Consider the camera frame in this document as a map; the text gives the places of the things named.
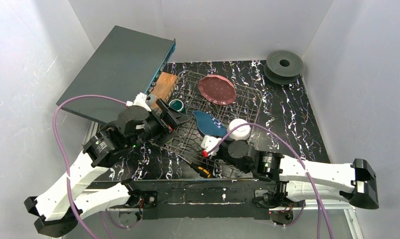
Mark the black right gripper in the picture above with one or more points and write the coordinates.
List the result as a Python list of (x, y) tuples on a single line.
[(220, 150)]

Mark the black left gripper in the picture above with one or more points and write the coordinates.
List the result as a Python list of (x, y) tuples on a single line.
[(166, 115)]

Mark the dark green glossy mug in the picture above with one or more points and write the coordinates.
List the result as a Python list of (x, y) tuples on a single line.
[(178, 105)]

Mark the pink patterned bowl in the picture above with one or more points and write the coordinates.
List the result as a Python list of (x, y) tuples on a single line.
[(241, 133)]

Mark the dark blue plate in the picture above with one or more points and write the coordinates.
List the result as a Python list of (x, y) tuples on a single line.
[(208, 125)]

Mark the pink polka dot plate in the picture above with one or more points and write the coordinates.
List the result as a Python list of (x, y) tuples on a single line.
[(217, 89)]

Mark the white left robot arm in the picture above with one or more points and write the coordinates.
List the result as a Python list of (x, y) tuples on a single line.
[(64, 206)]

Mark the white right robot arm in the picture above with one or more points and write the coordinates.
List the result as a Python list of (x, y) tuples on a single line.
[(298, 180)]

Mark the yellow black screwdriver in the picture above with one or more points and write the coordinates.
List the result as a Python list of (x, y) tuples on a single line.
[(204, 173)]

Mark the dark grey flat box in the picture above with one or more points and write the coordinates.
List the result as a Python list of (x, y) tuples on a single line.
[(126, 63)]

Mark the black filament spool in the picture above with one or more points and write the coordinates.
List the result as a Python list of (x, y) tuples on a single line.
[(283, 67)]

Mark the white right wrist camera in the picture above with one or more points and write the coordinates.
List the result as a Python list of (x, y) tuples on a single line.
[(207, 144)]

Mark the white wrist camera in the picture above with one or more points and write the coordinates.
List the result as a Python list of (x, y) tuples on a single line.
[(140, 100), (207, 144)]

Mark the wooden board with bracket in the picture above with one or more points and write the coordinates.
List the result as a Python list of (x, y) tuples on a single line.
[(164, 87)]

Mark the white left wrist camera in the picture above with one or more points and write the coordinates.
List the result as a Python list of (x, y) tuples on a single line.
[(140, 100)]

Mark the grey wire dish rack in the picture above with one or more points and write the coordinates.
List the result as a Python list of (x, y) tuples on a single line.
[(166, 162)]

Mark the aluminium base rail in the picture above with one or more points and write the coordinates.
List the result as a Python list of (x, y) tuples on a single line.
[(80, 175)]

